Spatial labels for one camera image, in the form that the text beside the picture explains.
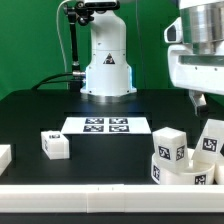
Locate white right fence piece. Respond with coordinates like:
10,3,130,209
214,159,224,185

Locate white fence piece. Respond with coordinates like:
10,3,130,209
0,145,12,176
214,159,224,185

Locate black cables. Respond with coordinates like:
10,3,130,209
31,72,86,91

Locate white cable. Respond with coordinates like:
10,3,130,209
55,0,73,74

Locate white front fence bar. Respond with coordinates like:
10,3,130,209
0,185,224,213

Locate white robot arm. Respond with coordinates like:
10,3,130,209
81,0,224,115

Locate white marker base sheet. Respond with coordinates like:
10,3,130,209
61,117,151,134

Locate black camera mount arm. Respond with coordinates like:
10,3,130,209
63,0,101,79

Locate white left fence piece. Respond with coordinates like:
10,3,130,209
0,145,12,176

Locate white round stool seat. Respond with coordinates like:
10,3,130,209
151,149,215,185

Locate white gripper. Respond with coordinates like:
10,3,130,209
164,17,224,117

